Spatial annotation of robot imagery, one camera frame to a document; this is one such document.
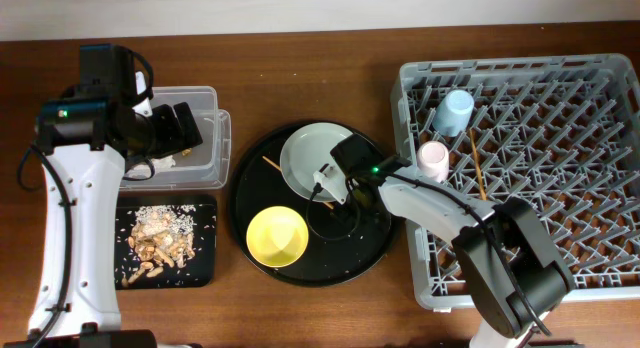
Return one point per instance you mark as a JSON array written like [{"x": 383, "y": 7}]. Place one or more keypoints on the round black tray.
[{"x": 347, "y": 254}]

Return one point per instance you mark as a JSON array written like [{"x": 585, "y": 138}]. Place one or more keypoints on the clear plastic bin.
[{"x": 206, "y": 167}]

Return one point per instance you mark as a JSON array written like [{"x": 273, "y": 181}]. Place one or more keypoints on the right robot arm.
[{"x": 512, "y": 268}]

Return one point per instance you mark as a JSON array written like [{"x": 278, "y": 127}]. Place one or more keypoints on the yellow bowl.
[{"x": 277, "y": 236}]

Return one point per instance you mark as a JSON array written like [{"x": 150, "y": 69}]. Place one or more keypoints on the peanut shell food scraps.
[{"x": 160, "y": 241}]

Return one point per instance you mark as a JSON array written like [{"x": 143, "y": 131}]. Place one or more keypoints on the pink cup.
[{"x": 433, "y": 160}]

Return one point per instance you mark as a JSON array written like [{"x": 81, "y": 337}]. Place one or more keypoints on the black rectangular tray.
[{"x": 200, "y": 270}]

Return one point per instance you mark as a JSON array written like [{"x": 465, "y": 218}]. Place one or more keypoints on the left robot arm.
[{"x": 86, "y": 140}]

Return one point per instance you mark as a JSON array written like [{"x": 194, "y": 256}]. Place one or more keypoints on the white tissue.
[{"x": 163, "y": 164}]

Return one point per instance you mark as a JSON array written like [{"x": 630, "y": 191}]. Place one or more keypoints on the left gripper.
[{"x": 175, "y": 139}]

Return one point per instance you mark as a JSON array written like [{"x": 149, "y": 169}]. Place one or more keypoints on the blue cup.
[{"x": 453, "y": 113}]

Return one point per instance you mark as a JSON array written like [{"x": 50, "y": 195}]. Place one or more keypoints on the grey plate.
[{"x": 306, "y": 151}]

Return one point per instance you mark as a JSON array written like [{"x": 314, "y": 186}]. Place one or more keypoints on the grey dishwasher rack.
[{"x": 562, "y": 133}]

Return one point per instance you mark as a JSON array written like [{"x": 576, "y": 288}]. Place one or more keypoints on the wooden chopstick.
[
  {"x": 476, "y": 158},
  {"x": 276, "y": 166}
]

